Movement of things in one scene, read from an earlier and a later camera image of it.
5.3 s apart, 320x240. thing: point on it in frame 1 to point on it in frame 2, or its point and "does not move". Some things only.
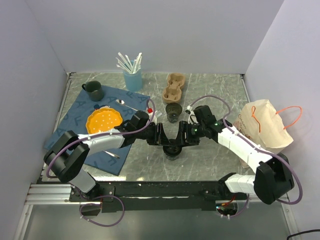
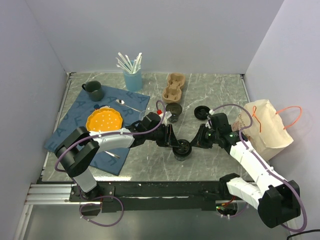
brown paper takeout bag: [257, 120] does not move
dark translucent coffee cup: [173, 110] does not move
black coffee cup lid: [172, 150] to [185, 150]
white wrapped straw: [124, 62] does not move
